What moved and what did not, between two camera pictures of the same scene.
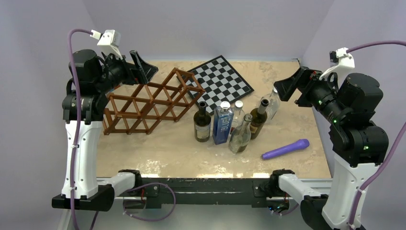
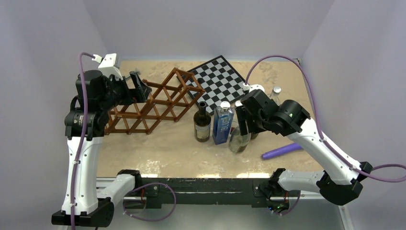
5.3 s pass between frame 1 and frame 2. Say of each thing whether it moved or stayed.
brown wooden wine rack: stayed
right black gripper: moved
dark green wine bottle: stayed
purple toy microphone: stayed
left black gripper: moved
